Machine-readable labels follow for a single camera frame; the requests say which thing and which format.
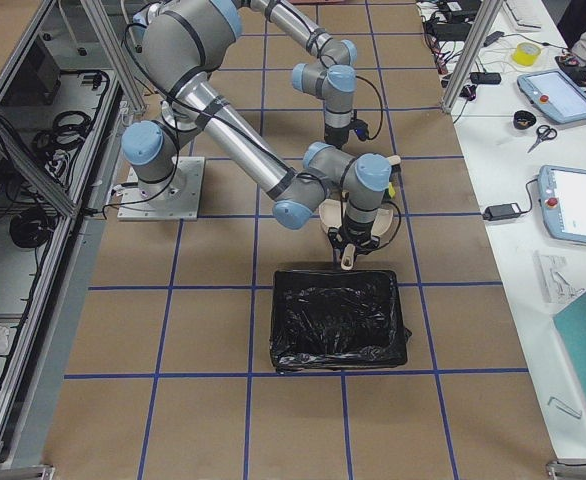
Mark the teach pendant near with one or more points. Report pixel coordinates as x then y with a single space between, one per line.
562 193

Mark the white hand brush black bristles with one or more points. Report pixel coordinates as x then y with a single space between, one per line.
395 163

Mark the aluminium frame post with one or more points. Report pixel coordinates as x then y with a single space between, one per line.
480 29

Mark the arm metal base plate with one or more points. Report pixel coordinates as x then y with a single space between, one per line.
176 198

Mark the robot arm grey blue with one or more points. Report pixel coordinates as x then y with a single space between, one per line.
184 42
331 78

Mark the teach pendant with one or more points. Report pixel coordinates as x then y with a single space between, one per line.
555 95
562 193

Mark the white plastic dustpan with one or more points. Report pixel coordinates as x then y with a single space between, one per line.
333 214

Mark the teach pendant far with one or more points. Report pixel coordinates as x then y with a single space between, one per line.
555 95

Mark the bin with black trash bag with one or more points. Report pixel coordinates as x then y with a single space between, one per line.
333 320

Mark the yellow tape roll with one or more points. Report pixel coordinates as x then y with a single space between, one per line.
526 54

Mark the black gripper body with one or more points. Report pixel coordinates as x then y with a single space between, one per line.
335 135
355 237

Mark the black power adapter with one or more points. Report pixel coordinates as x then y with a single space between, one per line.
499 212

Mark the black scissors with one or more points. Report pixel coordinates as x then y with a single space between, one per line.
544 133

